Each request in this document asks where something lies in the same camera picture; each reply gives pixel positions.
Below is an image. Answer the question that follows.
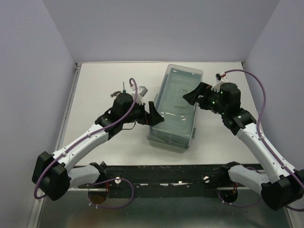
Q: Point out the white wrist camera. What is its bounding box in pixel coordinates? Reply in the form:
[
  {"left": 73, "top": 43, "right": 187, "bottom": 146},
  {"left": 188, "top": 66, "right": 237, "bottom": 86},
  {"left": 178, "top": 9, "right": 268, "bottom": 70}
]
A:
[
  {"left": 131, "top": 85, "right": 148, "bottom": 105},
  {"left": 211, "top": 72, "right": 228, "bottom": 92}
]

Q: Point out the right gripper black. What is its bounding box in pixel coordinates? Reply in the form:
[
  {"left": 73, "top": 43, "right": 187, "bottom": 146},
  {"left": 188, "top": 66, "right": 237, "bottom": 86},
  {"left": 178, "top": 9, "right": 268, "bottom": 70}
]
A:
[{"left": 183, "top": 81, "right": 227, "bottom": 115}]

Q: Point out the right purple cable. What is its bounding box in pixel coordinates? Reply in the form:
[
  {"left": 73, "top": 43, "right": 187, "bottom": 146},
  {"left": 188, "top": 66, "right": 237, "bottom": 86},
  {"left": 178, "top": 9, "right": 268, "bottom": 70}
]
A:
[{"left": 215, "top": 69, "right": 304, "bottom": 212}]

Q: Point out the grey translucent tool box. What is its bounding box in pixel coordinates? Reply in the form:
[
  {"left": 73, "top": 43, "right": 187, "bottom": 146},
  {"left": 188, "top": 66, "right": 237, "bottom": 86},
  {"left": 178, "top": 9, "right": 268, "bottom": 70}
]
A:
[{"left": 147, "top": 64, "right": 203, "bottom": 151}]

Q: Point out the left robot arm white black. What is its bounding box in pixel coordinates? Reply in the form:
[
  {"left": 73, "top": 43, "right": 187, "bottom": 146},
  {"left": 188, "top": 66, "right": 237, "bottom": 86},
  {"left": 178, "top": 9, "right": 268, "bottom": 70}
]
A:
[{"left": 32, "top": 93, "right": 164, "bottom": 201}]

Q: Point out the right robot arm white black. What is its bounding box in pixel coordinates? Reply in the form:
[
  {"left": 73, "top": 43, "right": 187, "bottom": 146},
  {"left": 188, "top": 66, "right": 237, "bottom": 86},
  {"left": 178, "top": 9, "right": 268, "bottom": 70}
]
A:
[{"left": 183, "top": 82, "right": 304, "bottom": 210}]

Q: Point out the purple cable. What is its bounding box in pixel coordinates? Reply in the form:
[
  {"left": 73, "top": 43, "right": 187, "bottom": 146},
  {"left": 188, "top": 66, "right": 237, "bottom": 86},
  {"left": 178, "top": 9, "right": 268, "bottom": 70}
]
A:
[
  {"left": 33, "top": 78, "right": 138, "bottom": 209},
  {"left": 215, "top": 69, "right": 304, "bottom": 212}
]

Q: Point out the black mounting rail base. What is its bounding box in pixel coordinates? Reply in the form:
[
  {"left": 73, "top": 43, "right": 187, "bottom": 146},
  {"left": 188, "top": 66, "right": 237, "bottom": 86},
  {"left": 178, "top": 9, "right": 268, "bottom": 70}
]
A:
[{"left": 78, "top": 163, "right": 247, "bottom": 199}]

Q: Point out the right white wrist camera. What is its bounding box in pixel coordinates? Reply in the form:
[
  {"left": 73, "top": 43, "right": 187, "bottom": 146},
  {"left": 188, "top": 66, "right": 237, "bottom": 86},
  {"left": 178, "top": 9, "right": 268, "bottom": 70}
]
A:
[{"left": 211, "top": 72, "right": 228, "bottom": 92}]

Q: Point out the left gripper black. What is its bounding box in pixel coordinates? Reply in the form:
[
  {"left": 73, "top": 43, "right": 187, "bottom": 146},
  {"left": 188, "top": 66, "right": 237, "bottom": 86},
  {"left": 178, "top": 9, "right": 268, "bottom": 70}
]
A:
[{"left": 122, "top": 99, "right": 164, "bottom": 126}]

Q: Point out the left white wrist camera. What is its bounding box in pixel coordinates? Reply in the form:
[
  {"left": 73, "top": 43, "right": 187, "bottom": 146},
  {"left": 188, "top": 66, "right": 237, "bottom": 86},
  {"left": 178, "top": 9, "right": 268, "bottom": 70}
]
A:
[{"left": 131, "top": 85, "right": 148, "bottom": 105}]

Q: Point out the aluminium extrusion frame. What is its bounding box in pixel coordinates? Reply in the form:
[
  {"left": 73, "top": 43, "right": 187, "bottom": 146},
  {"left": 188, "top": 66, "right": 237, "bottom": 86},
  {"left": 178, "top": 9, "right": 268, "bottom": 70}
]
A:
[{"left": 28, "top": 185, "right": 79, "bottom": 228}]

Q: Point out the small claw hammer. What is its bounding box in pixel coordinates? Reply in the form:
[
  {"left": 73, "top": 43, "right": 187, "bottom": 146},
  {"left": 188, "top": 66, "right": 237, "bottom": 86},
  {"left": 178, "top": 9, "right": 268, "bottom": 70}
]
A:
[{"left": 110, "top": 91, "right": 122, "bottom": 97}]

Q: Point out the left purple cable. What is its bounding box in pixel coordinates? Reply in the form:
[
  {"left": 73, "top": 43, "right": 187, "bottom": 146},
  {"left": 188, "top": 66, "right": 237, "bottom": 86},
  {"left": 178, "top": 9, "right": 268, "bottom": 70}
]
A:
[{"left": 33, "top": 78, "right": 138, "bottom": 209}]

